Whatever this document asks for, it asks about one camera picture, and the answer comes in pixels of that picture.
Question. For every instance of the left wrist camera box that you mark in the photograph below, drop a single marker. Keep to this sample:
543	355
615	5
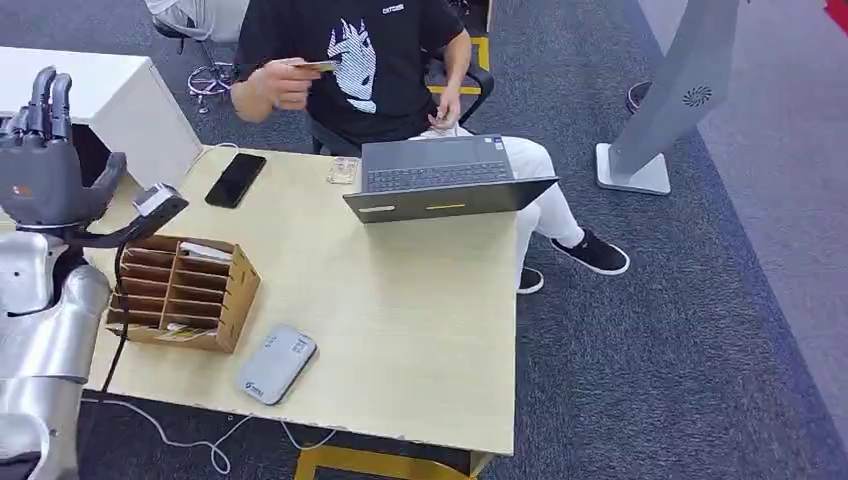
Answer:
156	205

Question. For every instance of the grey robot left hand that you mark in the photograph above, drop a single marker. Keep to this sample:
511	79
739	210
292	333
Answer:
43	179

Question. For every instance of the white cards in slot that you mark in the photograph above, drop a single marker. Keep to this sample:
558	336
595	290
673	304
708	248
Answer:
205	251

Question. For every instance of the red object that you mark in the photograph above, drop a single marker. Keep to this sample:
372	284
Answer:
838	12

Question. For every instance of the clear card case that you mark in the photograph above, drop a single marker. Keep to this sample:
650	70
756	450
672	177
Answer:
343	171

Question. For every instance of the person's right hand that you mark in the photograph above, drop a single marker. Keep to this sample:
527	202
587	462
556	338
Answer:
281	86

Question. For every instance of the chrome stool base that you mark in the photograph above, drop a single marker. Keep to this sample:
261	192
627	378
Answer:
212	79

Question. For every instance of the person's left hand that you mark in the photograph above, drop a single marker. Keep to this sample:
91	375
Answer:
449	109

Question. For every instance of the grey kiosk stand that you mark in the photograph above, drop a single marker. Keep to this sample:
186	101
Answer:
669	86

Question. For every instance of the gold card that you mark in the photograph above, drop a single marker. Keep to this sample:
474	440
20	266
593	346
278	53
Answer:
318	65

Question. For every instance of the white cabinet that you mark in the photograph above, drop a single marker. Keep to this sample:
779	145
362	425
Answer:
132	106

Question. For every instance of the black smartphone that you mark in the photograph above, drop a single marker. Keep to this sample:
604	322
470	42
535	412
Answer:
236	180

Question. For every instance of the round black base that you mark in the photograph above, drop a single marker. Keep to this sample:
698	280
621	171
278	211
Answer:
634	97

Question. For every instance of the grey card reader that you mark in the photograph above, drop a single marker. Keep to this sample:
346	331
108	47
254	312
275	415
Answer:
275	364

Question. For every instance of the black box with yellow label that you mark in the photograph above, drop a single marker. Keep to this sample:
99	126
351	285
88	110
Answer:
89	152

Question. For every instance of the wooden card box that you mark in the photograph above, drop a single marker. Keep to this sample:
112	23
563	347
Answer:
222	311

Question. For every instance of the grey laptop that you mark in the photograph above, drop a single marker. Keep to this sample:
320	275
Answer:
437	173

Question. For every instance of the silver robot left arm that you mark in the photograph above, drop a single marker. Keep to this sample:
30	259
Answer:
46	331

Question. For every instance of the person in black shirt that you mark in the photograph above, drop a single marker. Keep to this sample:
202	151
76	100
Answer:
371	66

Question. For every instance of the person in pale clothes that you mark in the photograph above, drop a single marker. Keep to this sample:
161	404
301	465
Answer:
199	13

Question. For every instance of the yellow metal frame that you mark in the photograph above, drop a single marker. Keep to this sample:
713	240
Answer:
482	53

